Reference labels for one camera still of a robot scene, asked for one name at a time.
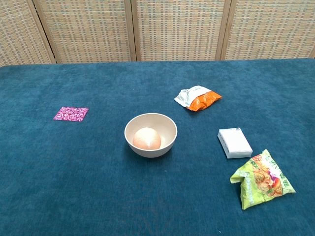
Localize pink patterned packet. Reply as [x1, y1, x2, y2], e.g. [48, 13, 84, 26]
[53, 107, 89, 122]

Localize beige round bowl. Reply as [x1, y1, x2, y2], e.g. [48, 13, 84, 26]
[124, 113, 178, 158]

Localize orange fruit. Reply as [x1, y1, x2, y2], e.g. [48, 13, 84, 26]
[132, 127, 162, 150]

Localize orange and white snack bag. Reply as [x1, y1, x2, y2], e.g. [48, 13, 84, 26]
[174, 85, 222, 112]

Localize white tissue pack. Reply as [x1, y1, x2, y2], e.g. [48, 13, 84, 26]
[217, 127, 253, 159]

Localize blue carpet table cover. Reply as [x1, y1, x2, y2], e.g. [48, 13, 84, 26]
[0, 58, 315, 236]

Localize woven bamboo folding screen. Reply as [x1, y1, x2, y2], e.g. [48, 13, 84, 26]
[0, 0, 315, 67]

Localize green snack bag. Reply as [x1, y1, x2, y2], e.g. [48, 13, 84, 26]
[230, 149, 296, 210]

